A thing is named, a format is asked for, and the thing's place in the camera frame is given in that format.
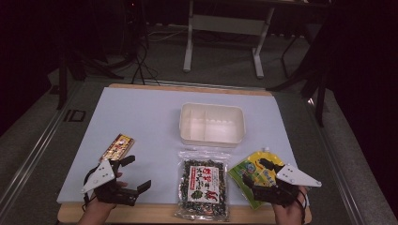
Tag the pale blue table mat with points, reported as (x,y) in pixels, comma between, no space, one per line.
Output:
(150,125)

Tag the wooden table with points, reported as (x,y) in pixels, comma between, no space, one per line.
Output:
(150,214)

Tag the black metal stand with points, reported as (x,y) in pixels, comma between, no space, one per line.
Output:
(62,81)

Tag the person's right hand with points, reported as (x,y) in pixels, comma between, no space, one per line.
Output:
(291,215)

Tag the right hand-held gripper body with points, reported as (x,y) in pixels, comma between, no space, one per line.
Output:
(294,178)

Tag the metal floor rail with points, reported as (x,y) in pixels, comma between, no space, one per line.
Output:
(338,175)
(31,159)

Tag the person's left hand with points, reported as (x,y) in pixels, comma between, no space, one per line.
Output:
(97,211)

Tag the gold red snack packet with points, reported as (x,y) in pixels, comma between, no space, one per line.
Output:
(117,146)

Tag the clear seaweed snack bag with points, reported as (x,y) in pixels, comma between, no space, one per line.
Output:
(203,187)

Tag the black angled stand legs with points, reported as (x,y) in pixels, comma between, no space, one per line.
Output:
(319,103)

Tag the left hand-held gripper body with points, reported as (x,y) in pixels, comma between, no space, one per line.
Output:
(101,176)

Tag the black floor bracket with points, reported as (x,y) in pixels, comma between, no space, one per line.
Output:
(66,115)

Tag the white divided plastic container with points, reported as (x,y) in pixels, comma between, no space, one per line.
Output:
(216,131)

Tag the yellow green spouted pouch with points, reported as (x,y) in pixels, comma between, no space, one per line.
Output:
(250,164)

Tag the white metal desk frame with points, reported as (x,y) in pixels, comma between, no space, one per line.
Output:
(225,25)

